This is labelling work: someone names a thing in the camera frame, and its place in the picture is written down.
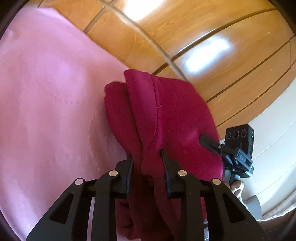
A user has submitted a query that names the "dark red knit garment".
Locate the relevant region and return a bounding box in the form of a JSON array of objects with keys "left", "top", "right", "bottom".
[{"left": 105, "top": 70, "right": 223, "bottom": 240}]

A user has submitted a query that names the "right hand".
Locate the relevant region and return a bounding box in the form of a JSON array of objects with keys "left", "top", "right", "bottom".
[{"left": 224, "top": 180, "right": 245, "bottom": 199}]

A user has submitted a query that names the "pink bed cover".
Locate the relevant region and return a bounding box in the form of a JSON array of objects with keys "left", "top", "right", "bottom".
[{"left": 1, "top": 7, "right": 126, "bottom": 240}]

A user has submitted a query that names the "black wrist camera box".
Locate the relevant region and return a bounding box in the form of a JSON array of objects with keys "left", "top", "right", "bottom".
[{"left": 225, "top": 124, "right": 254, "bottom": 159}]

